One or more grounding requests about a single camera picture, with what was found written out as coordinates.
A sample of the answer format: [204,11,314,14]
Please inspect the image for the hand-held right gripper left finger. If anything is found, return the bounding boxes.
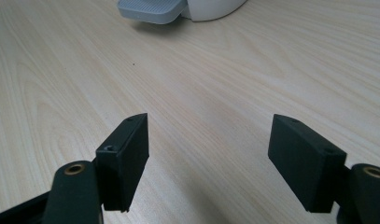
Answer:
[95,112,150,214]

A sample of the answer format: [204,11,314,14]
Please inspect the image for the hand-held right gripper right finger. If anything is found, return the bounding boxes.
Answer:
[267,113,347,215]

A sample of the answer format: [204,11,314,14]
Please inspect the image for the white pedal bin grey lid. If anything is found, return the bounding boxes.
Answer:
[117,0,248,25]

